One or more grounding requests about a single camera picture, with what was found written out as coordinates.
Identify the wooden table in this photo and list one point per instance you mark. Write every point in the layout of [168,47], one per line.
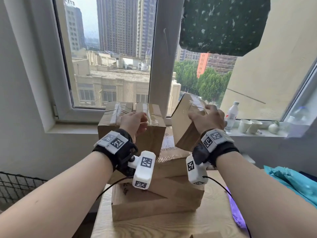
[148,228]

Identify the purple mailer with label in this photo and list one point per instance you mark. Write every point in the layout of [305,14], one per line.
[236,213]

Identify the person's right forearm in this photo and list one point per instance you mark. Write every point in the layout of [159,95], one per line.
[267,203]

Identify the person's right hand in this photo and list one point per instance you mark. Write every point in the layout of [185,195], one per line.
[210,118]

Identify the clear plastic bottle red label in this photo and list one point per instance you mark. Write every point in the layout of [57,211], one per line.
[231,116]

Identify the small white vase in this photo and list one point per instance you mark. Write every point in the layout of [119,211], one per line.
[273,128]

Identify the green dotted cloth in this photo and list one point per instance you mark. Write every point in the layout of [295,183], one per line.
[223,24]

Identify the large taped box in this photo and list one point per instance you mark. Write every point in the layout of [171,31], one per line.
[148,203]

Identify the person's left forearm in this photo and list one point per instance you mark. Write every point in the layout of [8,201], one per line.
[49,203]

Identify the beige window cover sheet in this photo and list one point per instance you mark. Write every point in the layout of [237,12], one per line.
[272,84]

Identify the white wrist camera with markers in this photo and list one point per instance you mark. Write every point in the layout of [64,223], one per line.
[143,171]
[195,171]

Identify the person's left hand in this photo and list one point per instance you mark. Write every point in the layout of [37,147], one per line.
[133,123]

